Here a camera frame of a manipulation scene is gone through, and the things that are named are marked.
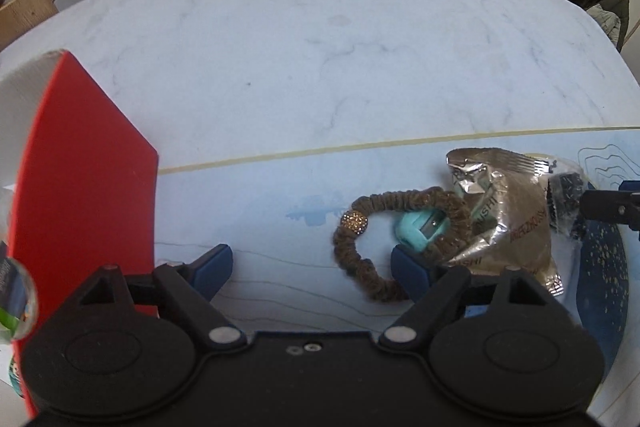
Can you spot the teal pencil sharpener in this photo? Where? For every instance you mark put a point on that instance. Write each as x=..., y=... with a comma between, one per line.
x=415, y=227

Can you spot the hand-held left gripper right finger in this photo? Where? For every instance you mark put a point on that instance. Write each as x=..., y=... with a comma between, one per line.
x=407, y=274

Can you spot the blue printed placemat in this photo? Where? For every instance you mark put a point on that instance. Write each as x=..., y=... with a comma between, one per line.
x=280, y=217

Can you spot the red cardboard box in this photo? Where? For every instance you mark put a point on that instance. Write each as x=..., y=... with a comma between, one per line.
x=75, y=207

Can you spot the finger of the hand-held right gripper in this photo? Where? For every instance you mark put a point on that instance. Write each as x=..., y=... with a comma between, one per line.
x=610, y=207

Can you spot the clear plastic packet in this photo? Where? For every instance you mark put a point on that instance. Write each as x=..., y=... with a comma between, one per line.
x=17, y=297

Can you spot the clear bag of black items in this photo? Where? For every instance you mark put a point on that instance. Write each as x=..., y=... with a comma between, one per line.
x=562, y=192

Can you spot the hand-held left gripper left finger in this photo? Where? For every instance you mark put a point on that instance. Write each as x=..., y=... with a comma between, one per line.
x=215, y=269

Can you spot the gold snack wrapper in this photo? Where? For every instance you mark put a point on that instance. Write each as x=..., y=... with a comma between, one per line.
x=515, y=237

